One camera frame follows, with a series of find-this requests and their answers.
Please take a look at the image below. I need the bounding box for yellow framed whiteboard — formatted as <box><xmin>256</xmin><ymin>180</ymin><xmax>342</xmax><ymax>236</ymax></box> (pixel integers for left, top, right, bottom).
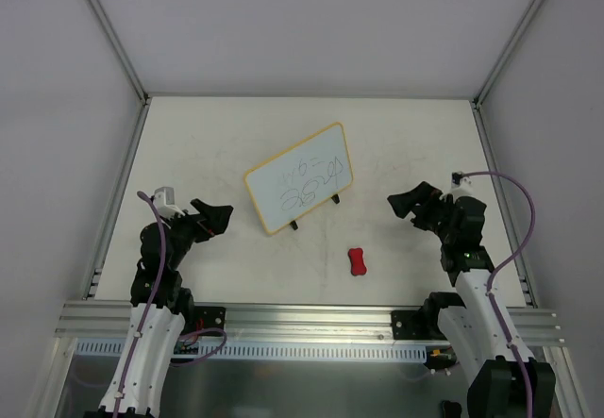
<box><xmin>243</xmin><ymin>122</ymin><xmax>354</xmax><ymax>235</ymax></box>

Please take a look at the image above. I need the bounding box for red whiteboard eraser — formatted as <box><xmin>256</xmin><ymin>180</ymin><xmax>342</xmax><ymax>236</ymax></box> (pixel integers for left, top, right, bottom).
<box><xmin>347</xmin><ymin>247</ymin><xmax>368</xmax><ymax>276</ymax></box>

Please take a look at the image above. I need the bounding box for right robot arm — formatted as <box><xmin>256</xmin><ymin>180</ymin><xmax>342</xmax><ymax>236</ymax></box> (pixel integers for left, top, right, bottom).
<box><xmin>388</xmin><ymin>175</ymin><xmax>556</xmax><ymax>417</ymax></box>

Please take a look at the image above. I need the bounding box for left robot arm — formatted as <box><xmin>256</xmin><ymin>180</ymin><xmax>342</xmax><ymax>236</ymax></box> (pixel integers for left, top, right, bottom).
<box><xmin>84</xmin><ymin>187</ymin><xmax>234</xmax><ymax>417</ymax></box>

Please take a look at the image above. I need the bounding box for black object on floor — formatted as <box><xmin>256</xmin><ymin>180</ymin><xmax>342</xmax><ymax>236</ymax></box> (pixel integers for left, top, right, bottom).
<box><xmin>441</xmin><ymin>400</ymin><xmax>462</xmax><ymax>418</ymax></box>

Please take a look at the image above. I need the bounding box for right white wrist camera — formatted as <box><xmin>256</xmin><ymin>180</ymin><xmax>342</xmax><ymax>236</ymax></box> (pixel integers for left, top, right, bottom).
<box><xmin>448</xmin><ymin>172</ymin><xmax>474</xmax><ymax>201</ymax></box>

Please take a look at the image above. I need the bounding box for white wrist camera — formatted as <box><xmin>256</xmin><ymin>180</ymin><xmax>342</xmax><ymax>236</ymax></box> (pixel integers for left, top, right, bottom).
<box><xmin>448</xmin><ymin>172</ymin><xmax>474</xmax><ymax>201</ymax></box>
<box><xmin>152</xmin><ymin>187</ymin><xmax>185</xmax><ymax>219</ymax></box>

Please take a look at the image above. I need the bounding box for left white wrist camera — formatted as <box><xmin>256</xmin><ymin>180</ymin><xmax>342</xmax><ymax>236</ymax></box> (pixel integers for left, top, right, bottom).
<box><xmin>152</xmin><ymin>187</ymin><xmax>185</xmax><ymax>219</ymax></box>

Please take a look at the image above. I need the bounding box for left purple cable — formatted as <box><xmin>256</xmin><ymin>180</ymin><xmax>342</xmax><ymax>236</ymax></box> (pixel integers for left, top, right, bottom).
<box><xmin>110</xmin><ymin>190</ymin><xmax>228</xmax><ymax>418</ymax></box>

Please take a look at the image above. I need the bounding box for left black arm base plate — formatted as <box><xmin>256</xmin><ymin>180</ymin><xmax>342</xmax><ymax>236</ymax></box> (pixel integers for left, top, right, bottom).
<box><xmin>181</xmin><ymin>305</ymin><xmax>227</xmax><ymax>337</ymax></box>

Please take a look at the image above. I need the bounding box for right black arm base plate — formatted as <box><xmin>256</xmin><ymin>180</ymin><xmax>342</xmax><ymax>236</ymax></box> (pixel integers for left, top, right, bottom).
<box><xmin>390</xmin><ymin>309</ymin><xmax>445</xmax><ymax>341</ymax></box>

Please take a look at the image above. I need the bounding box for aluminium mounting rail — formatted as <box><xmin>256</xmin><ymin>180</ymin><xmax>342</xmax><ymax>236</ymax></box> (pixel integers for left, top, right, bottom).
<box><xmin>55</xmin><ymin>300</ymin><xmax>566</xmax><ymax>347</ymax></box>

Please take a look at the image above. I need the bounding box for slotted white cable duct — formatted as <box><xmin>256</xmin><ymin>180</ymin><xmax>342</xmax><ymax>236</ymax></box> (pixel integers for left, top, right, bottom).
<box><xmin>75</xmin><ymin>338</ymin><xmax>428</xmax><ymax>364</ymax></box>

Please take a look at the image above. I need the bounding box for right aluminium frame post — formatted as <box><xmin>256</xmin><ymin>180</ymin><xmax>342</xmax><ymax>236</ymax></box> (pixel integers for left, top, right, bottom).
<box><xmin>471</xmin><ymin>0</ymin><xmax>567</xmax><ymax>108</ymax></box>

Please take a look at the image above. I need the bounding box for aluminium frame post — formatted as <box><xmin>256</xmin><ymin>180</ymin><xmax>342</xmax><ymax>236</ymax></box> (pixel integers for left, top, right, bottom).
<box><xmin>471</xmin><ymin>0</ymin><xmax>567</xmax><ymax>108</ymax></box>
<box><xmin>69</xmin><ymin>0</ymin><xmax>151</xmax><ymax>106</ymax></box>

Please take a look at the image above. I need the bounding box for left aluminium frame post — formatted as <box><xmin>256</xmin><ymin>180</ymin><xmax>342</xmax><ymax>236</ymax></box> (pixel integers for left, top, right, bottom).
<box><xmin>69</xmin><ymin>0</ymin><xmax>151</xmax><ymax>106</ymax></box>

